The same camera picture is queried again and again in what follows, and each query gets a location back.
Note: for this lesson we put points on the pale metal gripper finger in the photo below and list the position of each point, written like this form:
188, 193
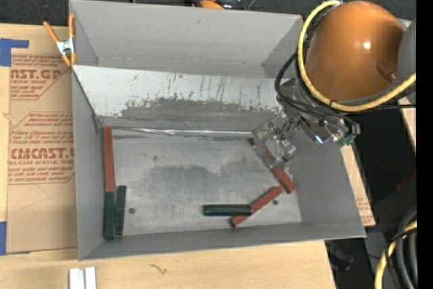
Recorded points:
281, 155
265, 132

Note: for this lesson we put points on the red-brown flat block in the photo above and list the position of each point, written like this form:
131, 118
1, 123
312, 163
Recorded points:
257, 206
285, 181
109, 159

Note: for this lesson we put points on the dark green flat block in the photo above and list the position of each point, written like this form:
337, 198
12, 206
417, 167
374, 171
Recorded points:
227, 210
120, 210
108, 216

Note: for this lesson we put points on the grey metal bin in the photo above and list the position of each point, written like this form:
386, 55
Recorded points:
189, 159

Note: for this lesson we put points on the brown cardboard board, red print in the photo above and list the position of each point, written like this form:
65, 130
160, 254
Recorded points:
37, 145

